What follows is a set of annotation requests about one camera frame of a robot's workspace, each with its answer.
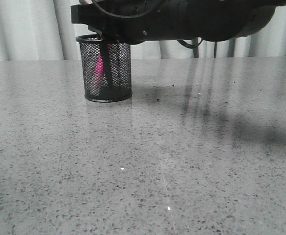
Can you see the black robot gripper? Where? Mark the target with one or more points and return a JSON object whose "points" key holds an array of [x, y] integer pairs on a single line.
{"points": [[135, 21]]}

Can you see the grey orange handled scissors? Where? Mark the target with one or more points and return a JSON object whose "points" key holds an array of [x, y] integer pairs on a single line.
{"points": [[104, 48]]}

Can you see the pink marker pen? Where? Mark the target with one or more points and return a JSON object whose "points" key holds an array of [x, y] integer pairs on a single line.
{"points": [[99, 75]]}

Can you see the black mesh pen cup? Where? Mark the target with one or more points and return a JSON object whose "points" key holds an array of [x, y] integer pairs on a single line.
{"points": [[120, 60]]}

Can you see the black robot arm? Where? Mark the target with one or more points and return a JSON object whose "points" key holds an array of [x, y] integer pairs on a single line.
{"points": [[221, 20]]}

